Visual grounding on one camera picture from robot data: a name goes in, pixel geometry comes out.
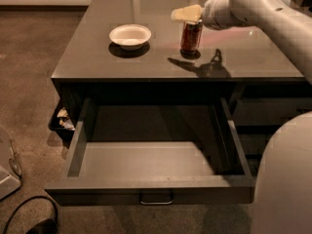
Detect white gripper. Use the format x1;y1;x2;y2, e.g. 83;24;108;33
171;0;243;30

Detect red coke can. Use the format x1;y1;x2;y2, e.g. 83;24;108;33
180;22;203;54

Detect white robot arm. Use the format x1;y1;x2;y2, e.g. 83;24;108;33
171;0;312;234

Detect open grey top drawer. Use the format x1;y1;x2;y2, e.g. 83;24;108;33
46;99;255;206

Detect white paper bowl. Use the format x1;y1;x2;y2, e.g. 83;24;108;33
109;24;151;51

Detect grey counter cabinet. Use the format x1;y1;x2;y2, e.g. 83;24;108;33
51;0;312;177

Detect closed grey lower drawers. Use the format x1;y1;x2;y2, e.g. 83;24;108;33
232;97;312;176

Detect black bin with trash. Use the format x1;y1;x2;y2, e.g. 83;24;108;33
48;101;74;141

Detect metal drawer handle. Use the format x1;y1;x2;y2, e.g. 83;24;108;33
139;190;174;206

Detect black cable on floor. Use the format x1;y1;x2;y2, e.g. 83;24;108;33
2;195;60;234

